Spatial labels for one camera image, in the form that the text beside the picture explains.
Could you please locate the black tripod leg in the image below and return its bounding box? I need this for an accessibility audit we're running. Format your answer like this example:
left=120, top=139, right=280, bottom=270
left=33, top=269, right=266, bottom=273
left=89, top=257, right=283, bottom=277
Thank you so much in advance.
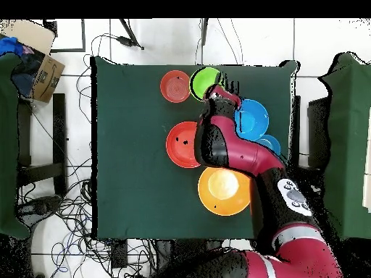
left=200, top=18, right=209, bottom=46
left=118, top=18, right=145, bottom=51

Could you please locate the small blue plastic bowl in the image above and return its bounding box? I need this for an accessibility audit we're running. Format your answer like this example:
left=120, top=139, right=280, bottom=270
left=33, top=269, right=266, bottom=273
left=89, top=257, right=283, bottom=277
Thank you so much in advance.
left=256, top=134, right=282, bottom=157

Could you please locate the green plastic bowl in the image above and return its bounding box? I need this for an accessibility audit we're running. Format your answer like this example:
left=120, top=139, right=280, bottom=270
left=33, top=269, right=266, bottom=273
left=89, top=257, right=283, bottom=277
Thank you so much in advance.
left=189, top=67, right=225, bottom=103

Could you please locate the large orange plastic bowl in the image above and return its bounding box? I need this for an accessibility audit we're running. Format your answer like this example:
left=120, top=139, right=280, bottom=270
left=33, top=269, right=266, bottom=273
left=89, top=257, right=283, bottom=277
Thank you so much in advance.
left=197, top=166, right=253, bottom=216

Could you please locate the large blue plastic bowl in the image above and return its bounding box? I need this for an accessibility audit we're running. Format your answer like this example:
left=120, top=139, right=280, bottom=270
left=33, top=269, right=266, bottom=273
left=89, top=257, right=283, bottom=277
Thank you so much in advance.
left=233, top=98, right=270, bottom=142

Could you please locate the green cloth covered table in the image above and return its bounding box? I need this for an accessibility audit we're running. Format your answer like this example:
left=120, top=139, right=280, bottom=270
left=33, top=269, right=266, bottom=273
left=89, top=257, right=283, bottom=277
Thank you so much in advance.
left=318, top=51, right=371, bottom=240
left=0, top=53, right=31, bottom=240

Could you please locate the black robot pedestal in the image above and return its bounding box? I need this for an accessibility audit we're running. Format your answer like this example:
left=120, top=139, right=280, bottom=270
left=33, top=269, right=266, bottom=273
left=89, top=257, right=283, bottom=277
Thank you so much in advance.
left=156, top=239, right=224, bottom=261

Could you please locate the black rounded floor base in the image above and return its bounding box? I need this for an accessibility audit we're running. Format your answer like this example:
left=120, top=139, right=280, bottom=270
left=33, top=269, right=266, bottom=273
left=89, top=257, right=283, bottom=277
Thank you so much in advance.
left=17, top=195, right=62, bottom=222

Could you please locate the black metal frame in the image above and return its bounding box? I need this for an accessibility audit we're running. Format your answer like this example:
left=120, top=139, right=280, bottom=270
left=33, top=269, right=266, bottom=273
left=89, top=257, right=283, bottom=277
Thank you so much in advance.
left=43, top=18, right=86, bottom=54

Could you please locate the black chair frame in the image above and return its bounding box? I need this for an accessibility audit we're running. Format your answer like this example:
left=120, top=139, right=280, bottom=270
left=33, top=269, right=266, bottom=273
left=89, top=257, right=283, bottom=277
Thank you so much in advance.
left=17, top=93, right=67, bottom=198

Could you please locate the dark green table cloth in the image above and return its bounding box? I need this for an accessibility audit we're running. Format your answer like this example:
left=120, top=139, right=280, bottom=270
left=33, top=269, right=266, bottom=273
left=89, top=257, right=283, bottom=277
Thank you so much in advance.
left=91, top=56, right=299, bottom=241

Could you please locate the brown cardboard box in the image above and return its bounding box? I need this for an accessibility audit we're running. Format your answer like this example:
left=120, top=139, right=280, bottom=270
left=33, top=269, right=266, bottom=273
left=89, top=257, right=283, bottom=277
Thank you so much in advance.
left=0, top=19, right=66, bottom=104

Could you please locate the tangle of black cables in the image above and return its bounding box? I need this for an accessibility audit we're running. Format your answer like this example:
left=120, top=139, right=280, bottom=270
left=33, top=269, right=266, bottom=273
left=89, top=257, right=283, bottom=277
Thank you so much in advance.
left=17, top=156, right=157, bottom=278

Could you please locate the small black power box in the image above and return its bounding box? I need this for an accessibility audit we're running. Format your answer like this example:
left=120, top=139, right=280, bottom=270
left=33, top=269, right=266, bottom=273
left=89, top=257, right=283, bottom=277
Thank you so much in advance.
left=111, top=240, right=128, bottom=269

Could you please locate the small orange-red ringed bowl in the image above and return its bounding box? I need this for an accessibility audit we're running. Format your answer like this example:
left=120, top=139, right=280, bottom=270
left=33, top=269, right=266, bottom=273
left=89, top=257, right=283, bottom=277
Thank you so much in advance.
left=159, top=69, right=192, bottom=104

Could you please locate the blue cloth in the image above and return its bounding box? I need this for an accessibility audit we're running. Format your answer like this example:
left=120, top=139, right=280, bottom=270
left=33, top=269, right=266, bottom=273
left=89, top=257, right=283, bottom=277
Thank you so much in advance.
left=0, top=36, right=24, bottom=56

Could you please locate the wide orange-red shallow bowl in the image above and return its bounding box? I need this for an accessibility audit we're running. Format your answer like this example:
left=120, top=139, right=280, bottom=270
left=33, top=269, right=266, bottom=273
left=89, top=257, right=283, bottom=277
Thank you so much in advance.
left=165, top=121, right=203, bottom=169

